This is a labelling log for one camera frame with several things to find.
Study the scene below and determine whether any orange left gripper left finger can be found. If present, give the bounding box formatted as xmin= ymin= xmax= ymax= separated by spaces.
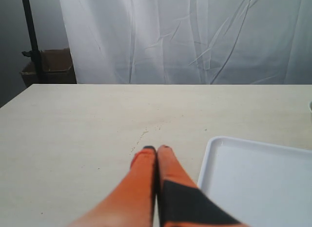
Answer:
xmin=69 ymin=146 xmax=156 ymax=227

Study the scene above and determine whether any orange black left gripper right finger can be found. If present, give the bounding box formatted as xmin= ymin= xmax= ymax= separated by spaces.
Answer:
xmin=157 ymin=145 xmax=246 ymax=227

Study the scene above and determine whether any white plastic tray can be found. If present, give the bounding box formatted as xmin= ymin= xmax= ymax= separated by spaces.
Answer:
xmin=197 ymin=136 xmax=312 ymax=227

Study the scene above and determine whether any brown cardboard box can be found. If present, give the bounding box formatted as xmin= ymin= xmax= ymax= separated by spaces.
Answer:
xmin=20 ymin=48 xmax=77 ymax=87

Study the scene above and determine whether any white ceramic bowl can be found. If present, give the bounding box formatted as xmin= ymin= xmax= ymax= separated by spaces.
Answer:
xmin=309 ymin=101 xmax=312 ymax=114

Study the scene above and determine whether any white fabric curtain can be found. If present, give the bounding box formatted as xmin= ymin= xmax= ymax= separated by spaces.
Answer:
xmin=59 ymin=0 xmax=312 ymax=84

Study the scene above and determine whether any black stand pole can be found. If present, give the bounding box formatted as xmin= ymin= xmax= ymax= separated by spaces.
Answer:
xmin=22 ymin=0 xmax=48 ymax=84

